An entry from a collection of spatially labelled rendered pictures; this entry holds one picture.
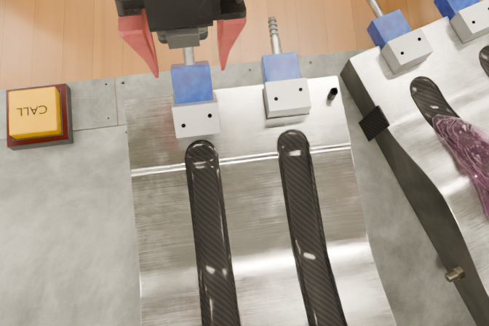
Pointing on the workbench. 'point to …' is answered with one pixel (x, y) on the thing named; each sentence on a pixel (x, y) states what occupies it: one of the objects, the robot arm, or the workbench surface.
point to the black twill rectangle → (374, 123)
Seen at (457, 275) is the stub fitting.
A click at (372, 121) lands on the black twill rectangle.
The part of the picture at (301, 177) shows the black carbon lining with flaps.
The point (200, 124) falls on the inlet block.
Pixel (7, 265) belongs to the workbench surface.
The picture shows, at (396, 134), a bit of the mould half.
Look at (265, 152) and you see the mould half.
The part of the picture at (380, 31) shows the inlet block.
